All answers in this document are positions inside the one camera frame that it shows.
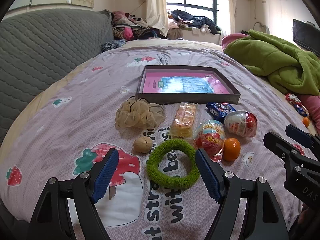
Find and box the pink fleece blanket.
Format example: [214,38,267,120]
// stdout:
[221,34,250,53]

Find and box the green fuzzy scrunchie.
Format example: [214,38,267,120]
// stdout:
[146,139,200,188]

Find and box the blue cookie packet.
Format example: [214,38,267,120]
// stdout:
[206,102,237,120]

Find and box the shallow grey cardboard box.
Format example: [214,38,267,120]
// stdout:
[135,65,241,105]

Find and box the yellow cracker packet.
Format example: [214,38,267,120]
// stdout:
[170,102,198,139]

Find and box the pile of dark clothes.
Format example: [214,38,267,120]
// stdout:
[167,9,222,35]

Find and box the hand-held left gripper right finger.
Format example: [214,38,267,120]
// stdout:
[195,149,288,240]

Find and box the red toy egg clear wrapper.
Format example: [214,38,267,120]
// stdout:
[193,119,225,162]

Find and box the beige mesh scrunchie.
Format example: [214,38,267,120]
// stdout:
[115,98,166,129]

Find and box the blue patterned cloth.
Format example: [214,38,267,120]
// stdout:
[101,39,127,53]

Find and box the black screen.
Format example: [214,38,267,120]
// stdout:
[293,19,320,57]

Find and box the white cable loop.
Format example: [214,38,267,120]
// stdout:
[253,21,268,34]

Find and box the pink and blue book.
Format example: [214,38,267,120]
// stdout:
[142,69,232,95]

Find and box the cream curtain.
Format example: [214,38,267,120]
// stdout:
[226,0,242,37]
[146,0,169,37]

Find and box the pink cloth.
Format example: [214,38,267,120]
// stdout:
[299,94,320,128]

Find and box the walnut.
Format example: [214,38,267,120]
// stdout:
[133,136,153,153]

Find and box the large mandarin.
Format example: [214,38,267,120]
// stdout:
[222,137,241,162]

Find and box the grey quilted headboard cover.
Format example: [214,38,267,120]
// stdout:
[0,9,115,143]

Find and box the red and white candy packet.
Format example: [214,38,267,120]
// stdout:
[286,93,303,106]

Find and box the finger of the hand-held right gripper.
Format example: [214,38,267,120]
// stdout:
[285,124,320,154]
[263,131,309,178]

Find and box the pile of mixed clothes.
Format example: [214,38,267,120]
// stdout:
[111,10,170,40]

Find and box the printed pink bedsheet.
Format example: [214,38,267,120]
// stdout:
[0,41,320,240]

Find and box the blue and red candy packet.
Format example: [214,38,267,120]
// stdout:
[295,104,310,117]

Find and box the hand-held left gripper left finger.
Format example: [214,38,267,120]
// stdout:
[26,148,120,240]

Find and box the green fleece blanket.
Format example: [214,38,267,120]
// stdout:
[223,29,320,96]

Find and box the white and red toy egg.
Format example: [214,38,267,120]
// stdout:
[224,110,258,138]

